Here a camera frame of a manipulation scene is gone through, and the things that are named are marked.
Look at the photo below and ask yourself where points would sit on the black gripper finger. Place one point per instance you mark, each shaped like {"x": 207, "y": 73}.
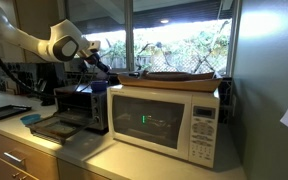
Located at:
{"x": 104, "y": 68}

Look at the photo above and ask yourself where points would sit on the blue plastic bowl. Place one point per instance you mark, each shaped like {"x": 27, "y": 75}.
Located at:
{"x": 99, "y": 86}

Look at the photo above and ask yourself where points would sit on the small teal bowl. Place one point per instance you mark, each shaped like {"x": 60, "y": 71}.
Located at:
{"x": 30, "y": 118}

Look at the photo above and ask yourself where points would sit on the wooden base cabinet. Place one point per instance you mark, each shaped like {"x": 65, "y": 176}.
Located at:
{"x": 27, "y": 160}

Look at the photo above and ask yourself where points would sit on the window frame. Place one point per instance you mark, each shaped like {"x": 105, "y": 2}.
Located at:
{"x": 129, "y": 36}

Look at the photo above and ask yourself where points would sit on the light wooden tray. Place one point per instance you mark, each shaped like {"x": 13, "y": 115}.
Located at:
{"x": 184, "y": 86}

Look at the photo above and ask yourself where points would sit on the wooden wall cabinet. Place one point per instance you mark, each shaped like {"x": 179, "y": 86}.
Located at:
{"x": 27, "y": 13}

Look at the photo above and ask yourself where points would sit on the wooden cutting board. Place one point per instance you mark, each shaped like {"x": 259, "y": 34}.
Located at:
{"x": 12, "y": 85}

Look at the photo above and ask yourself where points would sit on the silver toaster oven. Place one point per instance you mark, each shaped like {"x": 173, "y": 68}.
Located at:
{"x": 84, "y": 106}

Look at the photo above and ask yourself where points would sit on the black coffee maker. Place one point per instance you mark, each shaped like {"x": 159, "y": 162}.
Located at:
{"x": 50, "y": 83}

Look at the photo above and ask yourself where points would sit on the black baking tray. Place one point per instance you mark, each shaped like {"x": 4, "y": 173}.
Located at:
{"x": 4, "y": 111}

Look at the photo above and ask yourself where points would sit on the white microwave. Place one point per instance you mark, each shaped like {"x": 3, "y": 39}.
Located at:
{"x": 157, "y": 123}

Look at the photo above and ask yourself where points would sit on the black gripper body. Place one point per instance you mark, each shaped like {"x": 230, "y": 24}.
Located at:
{"x": 91, "y": 60}

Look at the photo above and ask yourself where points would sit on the dark wooden dish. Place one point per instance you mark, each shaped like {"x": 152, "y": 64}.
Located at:
{"x": 174, "y": 76}

